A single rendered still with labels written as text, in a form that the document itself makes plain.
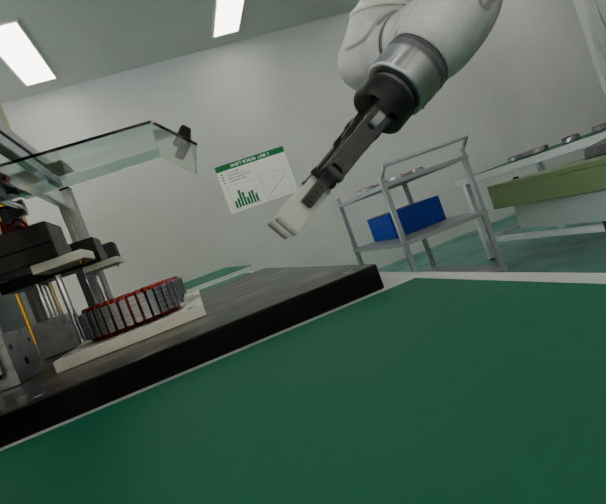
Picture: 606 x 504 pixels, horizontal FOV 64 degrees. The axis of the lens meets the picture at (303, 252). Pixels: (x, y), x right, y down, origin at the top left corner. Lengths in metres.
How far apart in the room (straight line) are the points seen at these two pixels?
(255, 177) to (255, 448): 5.90
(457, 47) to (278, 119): 5.65
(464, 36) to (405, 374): 0.55
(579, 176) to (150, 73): 5.98
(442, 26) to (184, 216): 5.40
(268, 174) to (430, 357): 5.90
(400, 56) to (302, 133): 5.67
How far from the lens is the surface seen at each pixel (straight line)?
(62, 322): 0.81
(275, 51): 6.59
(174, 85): 6.31
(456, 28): 0.68
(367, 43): 0.80
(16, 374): 0.58
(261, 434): 0.20
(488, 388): 0.17
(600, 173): 0.59
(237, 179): 6.03
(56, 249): 0.56
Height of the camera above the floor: 0.82
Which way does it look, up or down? 2 degrees down
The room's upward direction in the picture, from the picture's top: 20 degrees counter-clockwise
